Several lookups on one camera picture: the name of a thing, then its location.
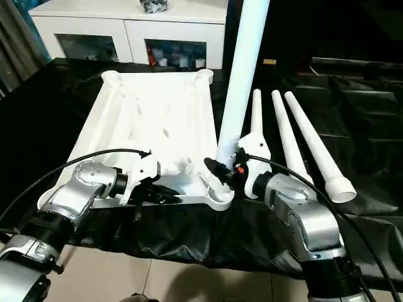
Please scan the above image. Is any white plastic table top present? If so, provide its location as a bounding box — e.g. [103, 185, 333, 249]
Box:
[37, 69, 236, 212]

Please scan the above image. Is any black work mat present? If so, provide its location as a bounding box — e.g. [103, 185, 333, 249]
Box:
[0, 56, 403, 275]

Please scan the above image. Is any dark low shelf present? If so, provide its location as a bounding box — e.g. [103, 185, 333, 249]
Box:
[309, 56, 403, 75]

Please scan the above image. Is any white glass-door cabinet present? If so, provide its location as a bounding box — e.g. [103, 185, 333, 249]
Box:
[28, 0, 229, 70]

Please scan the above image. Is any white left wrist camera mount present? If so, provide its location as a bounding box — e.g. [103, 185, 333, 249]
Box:
[117, 153, 162, 208]

